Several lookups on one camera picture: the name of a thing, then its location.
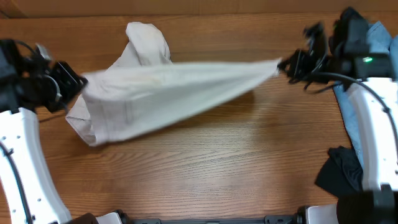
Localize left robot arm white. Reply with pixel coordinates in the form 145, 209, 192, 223
1, 39, 88, 223

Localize blue denim jeans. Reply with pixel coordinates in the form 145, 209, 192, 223
332, 21, 398, 170

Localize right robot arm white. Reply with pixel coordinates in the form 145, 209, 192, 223
278, 7, 397, 223

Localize beige shorts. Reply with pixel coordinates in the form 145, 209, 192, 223
66, 22, 279, 146

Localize black garment near base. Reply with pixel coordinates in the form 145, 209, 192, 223
315, 146, 363, 198

